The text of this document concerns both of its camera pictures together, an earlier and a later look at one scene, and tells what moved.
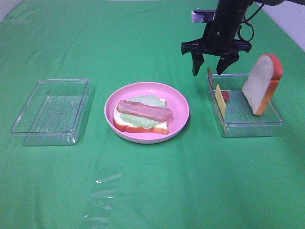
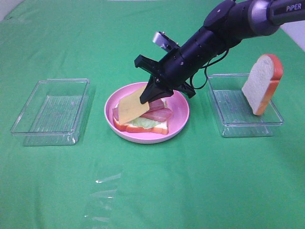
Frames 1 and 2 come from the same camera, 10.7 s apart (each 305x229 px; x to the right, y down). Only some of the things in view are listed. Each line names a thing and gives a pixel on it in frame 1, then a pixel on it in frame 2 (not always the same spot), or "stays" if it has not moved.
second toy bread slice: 262,82 stays
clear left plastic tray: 53,115 stays
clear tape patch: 101,198 stays
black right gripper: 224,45 -> 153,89
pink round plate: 176,102 stays
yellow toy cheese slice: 220,100 -> 130,106
